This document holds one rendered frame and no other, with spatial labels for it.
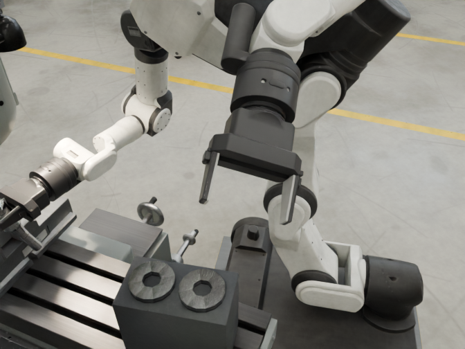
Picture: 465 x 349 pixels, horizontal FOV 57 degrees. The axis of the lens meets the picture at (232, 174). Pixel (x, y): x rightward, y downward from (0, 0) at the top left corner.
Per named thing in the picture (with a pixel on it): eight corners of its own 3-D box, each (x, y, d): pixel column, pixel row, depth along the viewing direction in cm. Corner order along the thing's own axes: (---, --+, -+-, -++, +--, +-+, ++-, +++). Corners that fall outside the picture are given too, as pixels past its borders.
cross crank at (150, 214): (144, 213, 175) (141, 192, 168) (170, 221, 172) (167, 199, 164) (123, 241, 164) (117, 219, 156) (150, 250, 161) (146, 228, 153)
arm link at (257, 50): (277, 117, 66) (287, 56, 70) (310, 82, 56) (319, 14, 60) (207, 95, 63) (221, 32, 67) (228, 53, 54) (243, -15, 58)
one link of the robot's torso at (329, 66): (362, 54, 99) (322, 23, 96) (365, 82, 88) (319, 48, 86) (324, 94, 107) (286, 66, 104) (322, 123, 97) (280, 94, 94)
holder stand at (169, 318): (146, 306, 101) (133, 250, 88) (238, 323, 98) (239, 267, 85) (126, 354, 92) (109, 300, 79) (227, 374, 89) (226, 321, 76)
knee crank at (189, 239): (190, 230, 180) (189, 220, 177) (203, 234, 179) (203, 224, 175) (165, 269, 165) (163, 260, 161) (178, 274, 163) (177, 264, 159)
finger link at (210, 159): (203, 206, 53) (213, 160, 55) (210, 199, 50) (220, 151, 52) (191, 203, 53) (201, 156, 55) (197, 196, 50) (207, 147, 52)
